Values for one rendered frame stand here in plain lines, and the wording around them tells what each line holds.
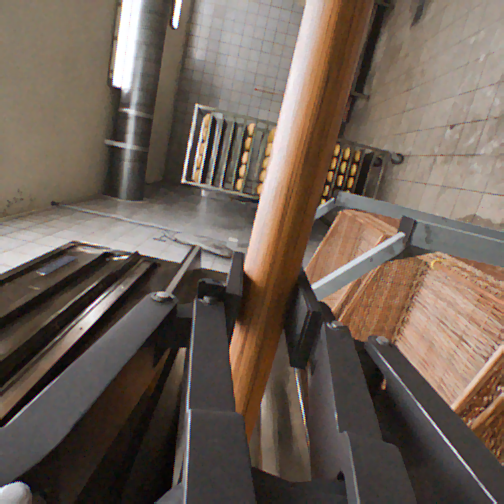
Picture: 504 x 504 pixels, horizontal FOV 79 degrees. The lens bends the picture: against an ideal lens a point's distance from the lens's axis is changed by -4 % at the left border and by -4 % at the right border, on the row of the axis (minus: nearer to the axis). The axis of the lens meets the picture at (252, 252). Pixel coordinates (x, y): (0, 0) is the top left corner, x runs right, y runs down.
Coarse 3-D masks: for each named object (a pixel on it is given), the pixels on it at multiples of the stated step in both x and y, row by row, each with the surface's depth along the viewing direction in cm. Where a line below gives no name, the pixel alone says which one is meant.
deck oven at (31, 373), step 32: (128, 288) 136; (96, 320) 107; (32, 352) 95; (64, 352) 89; (0, 384) 72; (32, 384) 75; (160, 384) 98; (0, 416) 65; (160, 416) 103; (128, 448) 75; (160, 448) 125; (128, 480) 69; (160, 480) 158
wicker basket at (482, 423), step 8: (496, 400) 47; (488, 408) 48; (496, 408) 47; (480, 416) 48; (488, 416) 47; (496, 416) 47; (472, 424) 49; (480, 424) 48; (488, 424) 48; (496, 424) 48; (480, 432) 49; (488, 432) 49; (496, 432) 49; (488, 440) 49; (496, 440) 49; (488, 448) 50; (496, 448) 50; (496, 456) 50
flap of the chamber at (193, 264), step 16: (192, 256) 147; (192, 272) 144; (176, 288) 114; (192, 288) 145; (160, 368) 96; (144, 400) 81; (128, 416) 70; (128, 432) 70; (112, 448) 62; (112, 464) 62; (96, 480) 55; (112, 480) 62; (80, 496) 49; (96, 496) 55
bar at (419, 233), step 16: (336, 192) 96; (320, 208) 97; (336, 208) 98; (352, 208) 98; (368, 208) 96; (384, 208) 96; (400, 208) 96; (400, 224) 53; (416, 224) 49; (432, 224) 49; (448, 224) 97; (464, 224) 97; (400, 240) 51; (416, 240) 50; (432, 240) 50; (448, 240) 50; (464, 240) 50; (480, 240) 50; (496, 240) 50; (368, 256) 52; (384, 256) 51; (400, 256) 52; (464, 256) 50; (480, 256) 50; (496, 256) 50; (336, 272) 53; (352, 272) 52; (320, 288) 53; (336, 288) 53; (256, 432) 32; (256, 448) 30; (256, 464) 28
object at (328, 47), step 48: (336, 0) 13; (336, 48) 13; (288, 96) 14; (336, 96) 14; (288, 144) 14; (288, 192) 15; (288, 240) 15; (288, 288) 16; (240, 336) 17; (240, 384) 18
